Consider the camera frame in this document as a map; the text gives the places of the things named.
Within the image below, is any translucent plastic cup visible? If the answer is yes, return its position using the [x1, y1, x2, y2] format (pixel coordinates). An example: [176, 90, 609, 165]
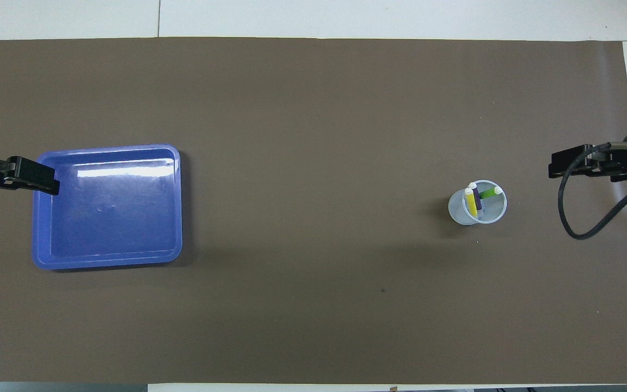
[448, 180, 508, 226]

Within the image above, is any brown table mat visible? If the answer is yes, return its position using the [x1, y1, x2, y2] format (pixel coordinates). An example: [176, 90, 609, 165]
[0, 37, 627, 385]

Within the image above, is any blue plastic tray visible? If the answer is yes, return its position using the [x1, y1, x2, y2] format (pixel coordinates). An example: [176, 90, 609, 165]
[32, 144, 183, 271]

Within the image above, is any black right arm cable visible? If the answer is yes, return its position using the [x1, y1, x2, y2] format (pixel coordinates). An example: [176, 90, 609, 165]
[558, 142, 627, 267]

